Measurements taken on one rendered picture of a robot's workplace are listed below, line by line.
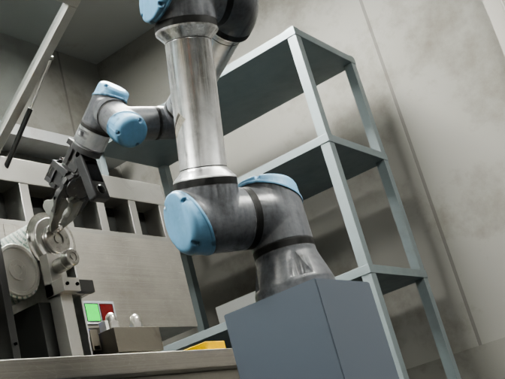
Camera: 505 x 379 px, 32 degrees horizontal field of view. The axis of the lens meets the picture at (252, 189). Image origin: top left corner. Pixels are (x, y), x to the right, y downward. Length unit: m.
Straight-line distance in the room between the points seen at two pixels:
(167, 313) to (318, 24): 1.96
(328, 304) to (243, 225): 0.21
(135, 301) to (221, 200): 1.25
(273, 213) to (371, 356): 0.31
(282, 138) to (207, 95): 2.73
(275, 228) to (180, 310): 1.35
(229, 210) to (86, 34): 3.44
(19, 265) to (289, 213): 0.68
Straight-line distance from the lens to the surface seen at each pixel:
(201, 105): 1.55
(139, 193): 2.95
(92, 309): 2.58
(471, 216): 3.79
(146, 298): 2.78
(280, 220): 1.57
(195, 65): 1.57
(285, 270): 1.54
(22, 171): 2.61
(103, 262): 2.69
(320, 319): 1.46
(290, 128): 4.26
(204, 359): 1.87
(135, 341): 2.12
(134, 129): 1.87
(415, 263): 3.60
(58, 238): 2.08
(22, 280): 1.99
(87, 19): 4.77
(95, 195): 1.95
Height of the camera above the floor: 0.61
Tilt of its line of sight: 18 degrees up
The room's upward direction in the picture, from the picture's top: 16 degrees counter-clockwise
